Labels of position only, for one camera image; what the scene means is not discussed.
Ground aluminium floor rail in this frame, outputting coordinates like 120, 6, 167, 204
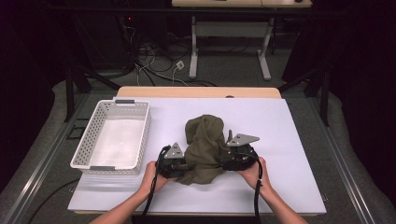
0, 92, 90, 224
306, 96, 377, 224

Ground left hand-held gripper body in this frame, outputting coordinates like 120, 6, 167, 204
156, 142, 188, 179

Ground black metal crossbar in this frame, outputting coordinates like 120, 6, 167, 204
46, 7, 347, 17

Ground person's left hand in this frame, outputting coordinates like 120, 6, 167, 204
139, 161, 176, 195

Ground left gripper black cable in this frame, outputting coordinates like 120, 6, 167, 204
141, 146, 171, 218

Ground thick black floor cable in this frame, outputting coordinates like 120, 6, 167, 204
26, 177, 81, 224

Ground white floor cable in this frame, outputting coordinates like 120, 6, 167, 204
171, 66, 190, 87

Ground person's right hand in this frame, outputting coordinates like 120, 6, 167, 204
238, 156, 274, 198

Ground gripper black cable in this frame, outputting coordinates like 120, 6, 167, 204
242, 152, 264, 224
141, 146, 171, 218

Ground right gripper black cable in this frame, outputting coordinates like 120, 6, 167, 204
242, 152, 264, 224

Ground white-legged desk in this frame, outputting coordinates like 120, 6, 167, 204
171, 0, 313, 81

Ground dark curtain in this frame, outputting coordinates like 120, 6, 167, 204
0, 0, 73, 190
281, 0, 396, 206

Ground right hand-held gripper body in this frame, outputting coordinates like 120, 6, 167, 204
219, 133, 261, 172

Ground black floor bracket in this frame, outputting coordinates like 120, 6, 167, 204
66, 117, 92, 140

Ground black metal stand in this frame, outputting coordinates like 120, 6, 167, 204
278, 66, 331, 127
64, 62, 120, 123

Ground olive green shorts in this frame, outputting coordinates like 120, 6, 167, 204
176, 114, 233, 186

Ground bundle of black floor cables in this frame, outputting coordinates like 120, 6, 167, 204
118, 15, 219, 88

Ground white table board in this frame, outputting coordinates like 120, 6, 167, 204
67, 96, 327, 215

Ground light wooden table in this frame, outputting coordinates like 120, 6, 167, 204
116, 86, 283, 100

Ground white perforated plastic basket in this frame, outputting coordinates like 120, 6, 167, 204
69, 98, 152, 175

